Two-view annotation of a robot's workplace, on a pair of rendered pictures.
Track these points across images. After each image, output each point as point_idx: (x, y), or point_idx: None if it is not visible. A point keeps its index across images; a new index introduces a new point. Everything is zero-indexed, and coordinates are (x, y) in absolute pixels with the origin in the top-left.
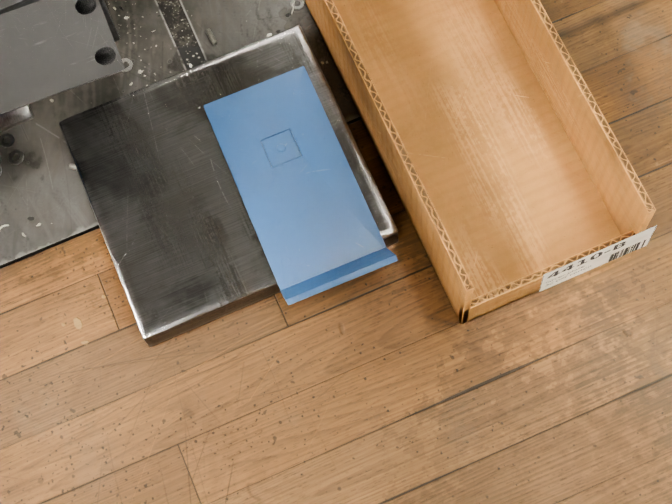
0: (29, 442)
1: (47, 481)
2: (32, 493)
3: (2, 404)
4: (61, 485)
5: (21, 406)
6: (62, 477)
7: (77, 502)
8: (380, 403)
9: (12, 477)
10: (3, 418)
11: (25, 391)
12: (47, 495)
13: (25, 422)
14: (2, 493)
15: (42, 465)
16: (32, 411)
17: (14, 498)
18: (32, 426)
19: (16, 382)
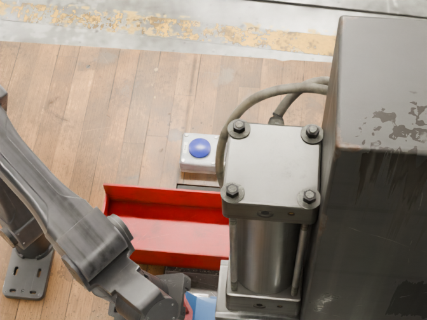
0: (88, 313)
1: (72, 313)
2: (71, 306)
3: (107, 310)
4: (68, 317)
5: (101, 316)
6: (70, 319)
7: (59, 319)
8: None
9: (81, 303)
10: (101, 308)
11: (106, 319)
12: (68, 311)
13: (96, 315)
14: (77, 298)
15: (78, 313)
16: (98, 319)
17: (74, 301)
18: (93, 317)
19: (111, 318)
